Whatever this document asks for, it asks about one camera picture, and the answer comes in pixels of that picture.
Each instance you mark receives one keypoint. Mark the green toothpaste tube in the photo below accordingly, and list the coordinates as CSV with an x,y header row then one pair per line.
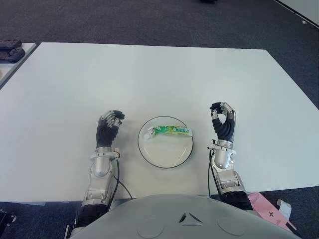
x,y
172,130

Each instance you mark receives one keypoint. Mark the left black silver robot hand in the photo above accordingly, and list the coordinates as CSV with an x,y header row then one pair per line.
x,y
106,137

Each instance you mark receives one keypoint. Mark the white side table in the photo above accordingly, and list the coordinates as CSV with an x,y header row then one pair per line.
x,y
15,69

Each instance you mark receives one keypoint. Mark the black game controller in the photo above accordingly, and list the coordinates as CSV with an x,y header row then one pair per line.
x,y
10,44
13,54

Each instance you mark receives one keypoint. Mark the white plate with black rim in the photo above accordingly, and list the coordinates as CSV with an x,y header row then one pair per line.
x,y
164,154

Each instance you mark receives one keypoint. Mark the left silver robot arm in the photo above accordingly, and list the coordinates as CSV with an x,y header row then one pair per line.
x,y
101,166

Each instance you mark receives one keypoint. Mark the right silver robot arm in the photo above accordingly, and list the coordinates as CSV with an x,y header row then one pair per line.
x,y
224,159

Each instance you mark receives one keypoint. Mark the black device on floor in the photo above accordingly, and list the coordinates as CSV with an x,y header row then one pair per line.
x,y
6,217

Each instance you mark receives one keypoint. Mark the grey robot torso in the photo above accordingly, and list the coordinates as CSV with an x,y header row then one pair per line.
x,y
174,219

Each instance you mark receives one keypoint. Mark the grey metal bar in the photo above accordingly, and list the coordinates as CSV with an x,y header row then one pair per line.
x,y
69,231

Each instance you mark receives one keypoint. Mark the pink paper sheet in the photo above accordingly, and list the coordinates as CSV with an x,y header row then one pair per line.
x,y
264,206

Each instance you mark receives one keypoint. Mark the white desk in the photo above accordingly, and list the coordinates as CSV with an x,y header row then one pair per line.
x,y
304,10

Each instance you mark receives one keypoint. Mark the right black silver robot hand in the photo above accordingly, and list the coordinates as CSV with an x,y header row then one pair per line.
x,y
225,130

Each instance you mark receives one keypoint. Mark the white paper strip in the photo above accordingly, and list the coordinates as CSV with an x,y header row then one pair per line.
x,y
285,207

